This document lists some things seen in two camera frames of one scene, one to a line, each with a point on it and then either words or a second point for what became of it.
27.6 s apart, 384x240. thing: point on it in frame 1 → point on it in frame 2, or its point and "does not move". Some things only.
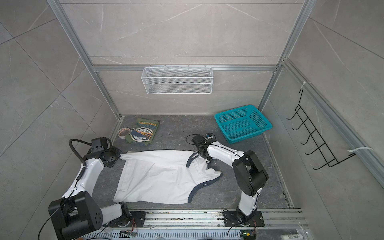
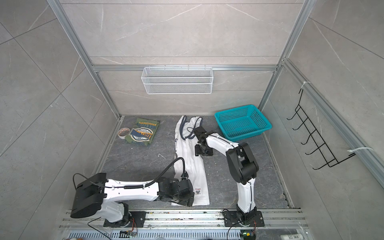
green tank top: (144, 132) does not move
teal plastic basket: (242, 123) does not move
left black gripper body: (113, 154) → (187, 201)
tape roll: (122, 132) does not move
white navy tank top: (162, 176) → (188, 165)
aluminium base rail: (205, 225) does not move
